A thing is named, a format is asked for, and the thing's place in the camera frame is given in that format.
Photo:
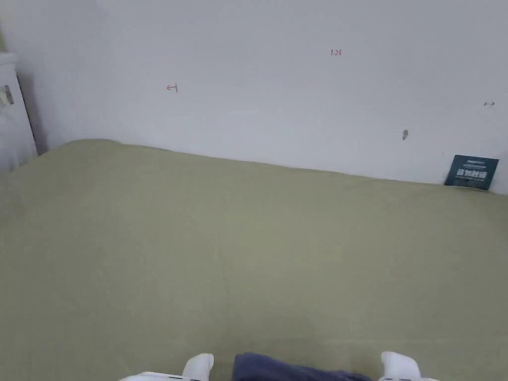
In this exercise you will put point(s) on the bed with pale green sheet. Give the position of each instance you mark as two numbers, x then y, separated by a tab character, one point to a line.
238	254

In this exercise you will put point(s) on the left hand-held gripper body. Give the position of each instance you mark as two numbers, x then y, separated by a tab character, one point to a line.
196	367

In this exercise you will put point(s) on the dark card with white print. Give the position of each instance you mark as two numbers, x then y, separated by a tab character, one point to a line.
471	172

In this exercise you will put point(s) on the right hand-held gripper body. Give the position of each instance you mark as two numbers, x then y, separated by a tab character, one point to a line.
399	366

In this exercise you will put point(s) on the dark blue garment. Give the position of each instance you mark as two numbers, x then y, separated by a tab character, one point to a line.
278	368

